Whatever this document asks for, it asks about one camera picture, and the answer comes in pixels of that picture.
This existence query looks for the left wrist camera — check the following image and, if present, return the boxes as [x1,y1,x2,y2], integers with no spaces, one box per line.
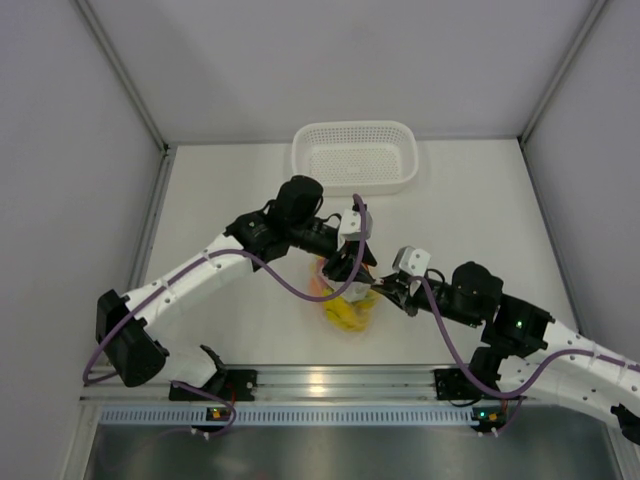
[338,209,373,243]

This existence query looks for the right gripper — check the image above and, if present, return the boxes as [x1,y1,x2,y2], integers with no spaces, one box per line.
[372,272,483,328]

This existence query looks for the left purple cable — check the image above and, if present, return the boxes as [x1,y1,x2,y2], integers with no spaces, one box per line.
[82,193,374,441]

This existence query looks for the right aluminium frame post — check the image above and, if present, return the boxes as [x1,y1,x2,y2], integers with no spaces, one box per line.
[518,0,611,148]

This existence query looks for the pink fake peach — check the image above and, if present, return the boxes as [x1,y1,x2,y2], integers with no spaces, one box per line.
[309,275,333,297]

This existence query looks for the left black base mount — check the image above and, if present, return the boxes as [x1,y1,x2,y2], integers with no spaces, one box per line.
[168,368,257,402]

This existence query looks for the aluminium mounting rail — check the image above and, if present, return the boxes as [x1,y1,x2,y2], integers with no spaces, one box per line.
[79,363,626,401]

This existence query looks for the white slotted cable duct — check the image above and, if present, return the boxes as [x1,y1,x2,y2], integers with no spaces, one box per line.
[99,406,499,427]

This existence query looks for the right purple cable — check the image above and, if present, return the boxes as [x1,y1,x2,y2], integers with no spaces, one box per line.
[417,276,640,436]

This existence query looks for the left aluminium frame post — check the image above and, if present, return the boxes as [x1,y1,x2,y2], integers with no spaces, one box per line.
[71,0,168,153]

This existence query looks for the white perforated plastic basket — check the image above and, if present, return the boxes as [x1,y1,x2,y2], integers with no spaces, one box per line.
[290,120,419,197]

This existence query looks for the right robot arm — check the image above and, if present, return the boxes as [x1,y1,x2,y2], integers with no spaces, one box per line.
[373,262,639,443]

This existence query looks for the yellow fake bananas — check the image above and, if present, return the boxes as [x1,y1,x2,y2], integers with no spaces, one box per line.
[312,259,381,334]

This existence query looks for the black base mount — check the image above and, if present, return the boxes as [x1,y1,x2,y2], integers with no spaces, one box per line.
[168,368,257,402]
[433,368,487,403]

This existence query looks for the aluminium frame post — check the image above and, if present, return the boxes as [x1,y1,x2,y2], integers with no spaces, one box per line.
[71,0,168,153]
[518,0,611,148]

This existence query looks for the clear zip top bag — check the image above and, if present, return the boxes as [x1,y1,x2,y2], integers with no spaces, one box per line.
[307,254,389,337]

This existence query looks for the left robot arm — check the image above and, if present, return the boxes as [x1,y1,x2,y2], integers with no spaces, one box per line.
[96,175,376,400]

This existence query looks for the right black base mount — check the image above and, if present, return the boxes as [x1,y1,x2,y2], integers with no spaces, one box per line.
[433,368,487,403]

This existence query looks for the purple cable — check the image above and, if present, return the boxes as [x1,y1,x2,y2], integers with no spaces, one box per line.
[417,276,640,436]
[82,193,374,441]

